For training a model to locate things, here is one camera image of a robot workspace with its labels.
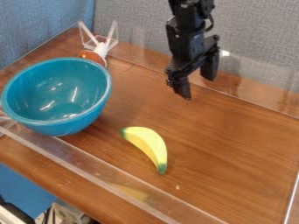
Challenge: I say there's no clear acrylic front barrier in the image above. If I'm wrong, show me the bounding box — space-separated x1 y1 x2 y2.
0 115 226 224

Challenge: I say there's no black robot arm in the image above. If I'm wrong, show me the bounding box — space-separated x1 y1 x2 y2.
164 0 220 99

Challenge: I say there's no clear acrylic barrier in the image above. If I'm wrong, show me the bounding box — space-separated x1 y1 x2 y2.
109 24 299 119
0 115 226 224

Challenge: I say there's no yellow wedge object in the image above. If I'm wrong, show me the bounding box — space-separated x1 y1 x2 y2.
120 127 168 174

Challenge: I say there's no clear acrylic back barrier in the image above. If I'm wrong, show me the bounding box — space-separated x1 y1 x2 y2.
109 24 299 119

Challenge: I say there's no orange white plunger toy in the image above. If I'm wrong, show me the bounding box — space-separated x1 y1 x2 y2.
77 42 108 67

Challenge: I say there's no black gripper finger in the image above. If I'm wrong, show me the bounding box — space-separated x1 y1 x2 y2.
172 76 192 100
200 52 220 81

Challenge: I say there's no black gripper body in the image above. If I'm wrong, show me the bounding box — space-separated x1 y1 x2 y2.
165 35 220 87

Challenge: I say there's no blue bowl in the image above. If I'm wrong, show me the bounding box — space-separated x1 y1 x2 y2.
1 57 112 137

